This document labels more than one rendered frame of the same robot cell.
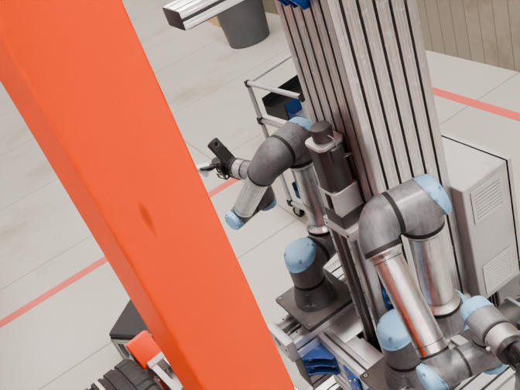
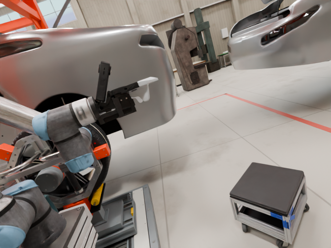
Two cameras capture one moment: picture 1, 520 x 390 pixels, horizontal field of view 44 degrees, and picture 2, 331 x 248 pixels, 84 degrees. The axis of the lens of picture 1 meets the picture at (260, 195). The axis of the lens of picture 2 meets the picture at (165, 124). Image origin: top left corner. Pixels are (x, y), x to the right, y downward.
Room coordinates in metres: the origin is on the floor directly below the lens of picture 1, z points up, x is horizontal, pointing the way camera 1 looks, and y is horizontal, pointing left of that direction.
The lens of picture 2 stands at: (2.47, -0.41, 1.27)
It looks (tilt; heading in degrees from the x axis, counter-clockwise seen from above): 17 degrees down; 111
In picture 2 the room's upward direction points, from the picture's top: 19 degrees counter-clockwise
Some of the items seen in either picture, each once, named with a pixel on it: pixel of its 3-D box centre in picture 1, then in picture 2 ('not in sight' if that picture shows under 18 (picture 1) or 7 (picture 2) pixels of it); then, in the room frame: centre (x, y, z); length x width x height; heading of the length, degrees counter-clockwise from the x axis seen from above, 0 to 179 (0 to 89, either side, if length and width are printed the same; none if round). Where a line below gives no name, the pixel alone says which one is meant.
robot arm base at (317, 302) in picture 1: (312, 286); (39, 225); (1.72, -0.05, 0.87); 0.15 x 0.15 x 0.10
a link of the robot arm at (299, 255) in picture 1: (304, 261); (21, 201); (1.72, -0.06, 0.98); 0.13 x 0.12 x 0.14; 124
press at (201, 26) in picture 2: not in sight; (204, 41); (1.86, 10.84, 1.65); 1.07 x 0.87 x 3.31; 110
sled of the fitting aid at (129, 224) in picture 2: not in sight; (108, 225); (1.26, 0.58, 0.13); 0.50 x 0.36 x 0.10; 27
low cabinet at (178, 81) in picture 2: not in sight; (187, 73); (0.65, 9.87, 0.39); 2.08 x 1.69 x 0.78; 110
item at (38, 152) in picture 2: not in sight; (17, 159); (1.27, 0.25, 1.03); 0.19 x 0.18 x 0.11; 117
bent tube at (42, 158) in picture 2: not in sight; (51, 147); (1.45, 0.34, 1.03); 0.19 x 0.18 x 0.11; 117
